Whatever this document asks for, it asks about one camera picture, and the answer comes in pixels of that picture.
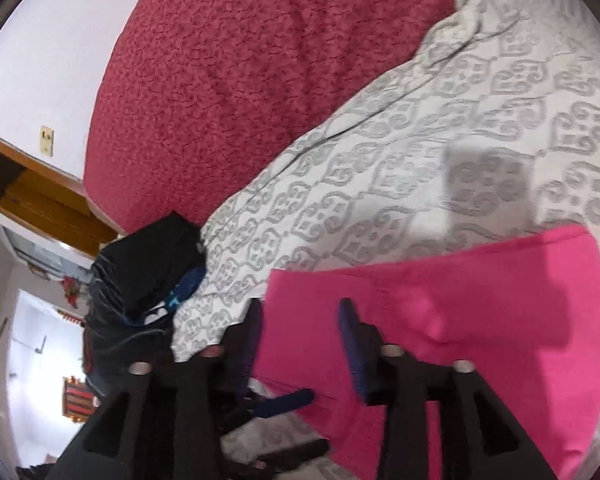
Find red wall poster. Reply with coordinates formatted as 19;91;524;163
62;376;101;423

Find dark blue garment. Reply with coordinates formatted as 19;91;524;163
82;285;178;396

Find red textured bedspread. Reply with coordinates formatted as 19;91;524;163
82;0;461;235

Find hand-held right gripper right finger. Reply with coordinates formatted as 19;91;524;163
338;297;558;480

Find black folded garment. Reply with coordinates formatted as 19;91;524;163
92;211;208;313

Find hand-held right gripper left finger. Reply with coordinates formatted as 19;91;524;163
45;299;265;480

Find wooden wall shelf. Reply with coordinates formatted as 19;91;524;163
0;127;121;261

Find white grey patterned blanket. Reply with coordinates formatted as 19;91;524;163
172;0;600;480

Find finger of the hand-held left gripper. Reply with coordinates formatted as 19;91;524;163
225;438;331;473
222;387;316;428

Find blue white printed garment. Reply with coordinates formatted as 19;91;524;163
142;266;207;328

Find pink pants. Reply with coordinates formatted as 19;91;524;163
252;224;600;480

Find grey framed window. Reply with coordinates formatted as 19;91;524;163
2;227;93;275

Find red hanging decoration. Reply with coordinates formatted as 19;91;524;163
60;275;83;308

